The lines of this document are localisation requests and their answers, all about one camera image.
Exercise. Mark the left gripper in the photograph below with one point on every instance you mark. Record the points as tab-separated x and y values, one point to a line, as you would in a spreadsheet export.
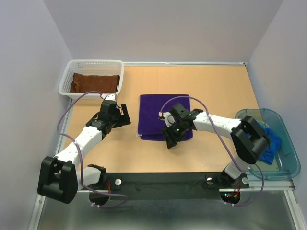
125	119

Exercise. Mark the brown towel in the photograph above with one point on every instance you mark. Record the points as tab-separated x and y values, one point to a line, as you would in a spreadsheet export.
85	83

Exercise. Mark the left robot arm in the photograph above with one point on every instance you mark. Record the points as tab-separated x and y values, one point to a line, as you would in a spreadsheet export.
76	151

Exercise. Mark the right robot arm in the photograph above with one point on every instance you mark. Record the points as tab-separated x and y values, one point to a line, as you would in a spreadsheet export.
249	139

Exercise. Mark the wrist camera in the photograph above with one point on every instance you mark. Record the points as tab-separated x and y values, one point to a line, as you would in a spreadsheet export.
167	118
111	96

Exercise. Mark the teal translucent plastic bin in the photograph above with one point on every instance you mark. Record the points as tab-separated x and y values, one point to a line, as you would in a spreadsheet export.
280	160

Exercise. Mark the aluminium frame rail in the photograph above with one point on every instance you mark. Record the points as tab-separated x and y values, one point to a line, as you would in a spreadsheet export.
54	173

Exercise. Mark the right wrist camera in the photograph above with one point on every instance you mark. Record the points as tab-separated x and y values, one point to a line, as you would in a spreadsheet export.
167	118

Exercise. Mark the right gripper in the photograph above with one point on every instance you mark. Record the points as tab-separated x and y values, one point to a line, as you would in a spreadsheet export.
171	141

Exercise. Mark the white plastic mesh basket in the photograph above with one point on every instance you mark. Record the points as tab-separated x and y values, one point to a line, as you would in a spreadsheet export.
90	67

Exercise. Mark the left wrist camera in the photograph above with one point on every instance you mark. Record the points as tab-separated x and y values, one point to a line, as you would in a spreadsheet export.
111	96

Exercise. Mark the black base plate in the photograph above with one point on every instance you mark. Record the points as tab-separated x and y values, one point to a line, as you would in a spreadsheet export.
169	185

